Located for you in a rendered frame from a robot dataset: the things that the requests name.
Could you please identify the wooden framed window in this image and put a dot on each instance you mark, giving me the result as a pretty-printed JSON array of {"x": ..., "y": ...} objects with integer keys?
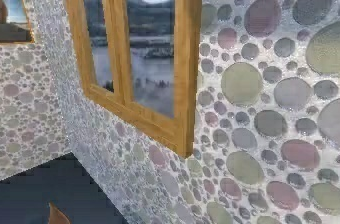
[{"x": 184, "y": 83}]

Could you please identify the brown wooden pointed object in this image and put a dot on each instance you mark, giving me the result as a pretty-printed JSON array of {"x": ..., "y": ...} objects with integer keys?
[{"x": 57, "y": 216}]

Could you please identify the wooden framed wall picture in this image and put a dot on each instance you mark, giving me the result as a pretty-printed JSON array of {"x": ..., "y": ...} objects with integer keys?
[{"x": 1, "y": 23}]

